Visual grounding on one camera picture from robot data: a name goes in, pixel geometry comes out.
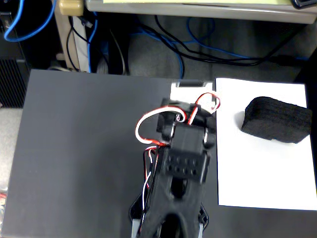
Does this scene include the white paper sheet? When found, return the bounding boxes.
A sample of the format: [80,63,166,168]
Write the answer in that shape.
[215,77,317,211]

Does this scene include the blue looped cable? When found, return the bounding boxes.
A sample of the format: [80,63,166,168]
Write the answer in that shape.
[3,0,57,43]

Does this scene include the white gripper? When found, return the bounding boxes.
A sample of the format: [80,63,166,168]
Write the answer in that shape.
[170,81,216,114]

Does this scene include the grey desk top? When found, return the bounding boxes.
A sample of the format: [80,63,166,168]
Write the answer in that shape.
[85,0,317,25]

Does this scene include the thick black floor cable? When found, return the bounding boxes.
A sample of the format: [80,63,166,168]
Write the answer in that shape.
[154,15,310,67]

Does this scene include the thin black cable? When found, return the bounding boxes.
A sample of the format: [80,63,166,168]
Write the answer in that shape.
[66,16,90,70]

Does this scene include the clear bag with red parts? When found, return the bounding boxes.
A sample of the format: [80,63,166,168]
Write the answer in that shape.
[0,190,8,213]

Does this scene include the black ribbed computer case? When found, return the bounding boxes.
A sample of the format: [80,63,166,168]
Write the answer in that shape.
[0,9,32,109]

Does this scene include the black device on desk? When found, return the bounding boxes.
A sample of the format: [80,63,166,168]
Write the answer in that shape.
[290,0,317,10]

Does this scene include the blue floor cable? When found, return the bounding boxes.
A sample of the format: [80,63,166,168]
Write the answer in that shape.
[135,17,309,79]

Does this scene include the red white servo wire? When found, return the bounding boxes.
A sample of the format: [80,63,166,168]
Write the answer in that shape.
[137,146,159,235]
[187,92,221,125]
[135,106,186,146]

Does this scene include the grey cable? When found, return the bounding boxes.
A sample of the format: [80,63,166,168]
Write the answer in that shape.
[109,30,127,75]

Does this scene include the beige plastic box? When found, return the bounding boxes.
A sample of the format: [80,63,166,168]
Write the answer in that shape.
[58,0,85,16]

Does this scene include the beige desk leg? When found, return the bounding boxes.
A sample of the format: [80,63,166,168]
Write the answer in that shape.
[54,12,91,73]

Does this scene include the yellow-green paper sheet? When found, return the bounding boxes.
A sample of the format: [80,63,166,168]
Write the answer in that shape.
[103,0,291,5]

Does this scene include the black foam cube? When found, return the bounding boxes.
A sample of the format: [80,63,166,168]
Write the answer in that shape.
[241,96,313,145]

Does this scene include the black table mat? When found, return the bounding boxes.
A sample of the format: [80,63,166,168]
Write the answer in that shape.
[0,69,317,238]

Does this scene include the blue cable along leg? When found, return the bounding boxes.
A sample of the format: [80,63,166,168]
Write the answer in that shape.
[87,11,99,73]

